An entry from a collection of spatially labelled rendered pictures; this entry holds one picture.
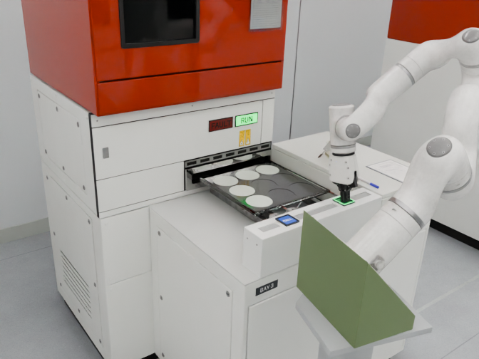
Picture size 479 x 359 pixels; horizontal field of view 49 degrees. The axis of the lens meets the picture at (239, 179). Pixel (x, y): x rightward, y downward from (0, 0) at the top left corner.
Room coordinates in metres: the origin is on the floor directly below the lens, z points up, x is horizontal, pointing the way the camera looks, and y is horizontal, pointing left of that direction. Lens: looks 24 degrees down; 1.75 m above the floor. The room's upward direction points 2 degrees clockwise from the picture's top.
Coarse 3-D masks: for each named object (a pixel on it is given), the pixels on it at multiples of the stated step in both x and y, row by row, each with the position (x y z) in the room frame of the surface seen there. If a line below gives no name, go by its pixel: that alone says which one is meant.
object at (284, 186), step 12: (252, 168) 2.04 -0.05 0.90; (240, 180) 1.91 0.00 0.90; (252, 180) 1.91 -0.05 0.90; (264, 180) 1.92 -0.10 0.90; (276, 180) 1.92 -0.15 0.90; (288, 180) 1.93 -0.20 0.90; (300, 180) 1.93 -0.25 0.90; (228, 192) 1.79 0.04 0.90; (264, 192) 1.80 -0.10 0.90; (276, 192) 1.81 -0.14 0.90; (288, 192) 1.81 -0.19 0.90; (300, 192) 1.81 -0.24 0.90; (312, 192) 1.82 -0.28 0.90; (276, 204) 1.70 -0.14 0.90
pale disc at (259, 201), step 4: (252, 196) 1.77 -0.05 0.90; (256, 196) 1.77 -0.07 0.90; (260, 196) 1.77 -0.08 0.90; (264, 196) 1.77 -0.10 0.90; (248, 200) 1.73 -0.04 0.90; (252, 200) 1.73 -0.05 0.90; (256, 200) 1.73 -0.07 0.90; (260, 200) 1.73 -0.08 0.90; (264, 200) 1.73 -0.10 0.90; (268, 200) 1.73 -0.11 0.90; (252, 204) 1.69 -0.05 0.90; (256, 204) 1.70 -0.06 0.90; (260, 204) 1.70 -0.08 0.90; (264, 204) 1.70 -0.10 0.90; (268, 204) 1.70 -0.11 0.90
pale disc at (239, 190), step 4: (232, 188) 1.83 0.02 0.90; (236, 188) 1.83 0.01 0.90; (240, 188) 1.83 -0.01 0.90; (244, 188) 1.83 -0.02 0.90; (248, 188) 1.83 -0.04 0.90; (252, 188) 1.84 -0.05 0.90; (232, 192) 1.79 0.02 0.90; (236, 192) 1.79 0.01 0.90; (240, 192) 1.79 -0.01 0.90; (244, 192) 1.79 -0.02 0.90; (248, 192) 1.80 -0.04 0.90; (252, 192) 1.80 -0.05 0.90
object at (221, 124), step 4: (216, 120) 1.99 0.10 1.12; (220, 120) 2.01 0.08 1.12; (224, 120) 2.02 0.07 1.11; (228, 120) 2.03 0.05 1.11; (212, 124) 1.98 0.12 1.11; (216, 124) 1.99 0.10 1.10; (220, 124) 2.01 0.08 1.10; (224, 124) 2.02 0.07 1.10; (228, 124) 2.03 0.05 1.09; (212, 128) 1.98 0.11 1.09; (216, 128) 1.99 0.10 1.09; (220, 128) 2.01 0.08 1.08
